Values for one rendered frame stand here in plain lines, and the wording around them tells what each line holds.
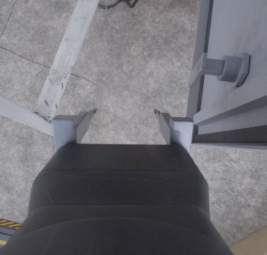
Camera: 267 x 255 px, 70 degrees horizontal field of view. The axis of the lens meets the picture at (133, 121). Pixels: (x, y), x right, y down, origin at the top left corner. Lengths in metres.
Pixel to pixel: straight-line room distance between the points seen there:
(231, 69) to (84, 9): 0.83
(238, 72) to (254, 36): 0.03
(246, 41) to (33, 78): 1.11
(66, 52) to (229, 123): 0.77
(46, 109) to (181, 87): 0.64
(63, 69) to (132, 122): 0.40
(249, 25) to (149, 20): 0.98
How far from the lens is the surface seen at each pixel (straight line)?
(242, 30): 0.22
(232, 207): 1.09
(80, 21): 0.93
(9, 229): 0.86
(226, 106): 0.18
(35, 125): 0.82
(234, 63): 0.18
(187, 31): 1.14
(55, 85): 0.85
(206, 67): 0.18
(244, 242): 1.12
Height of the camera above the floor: 0.97
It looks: 82 degrees down
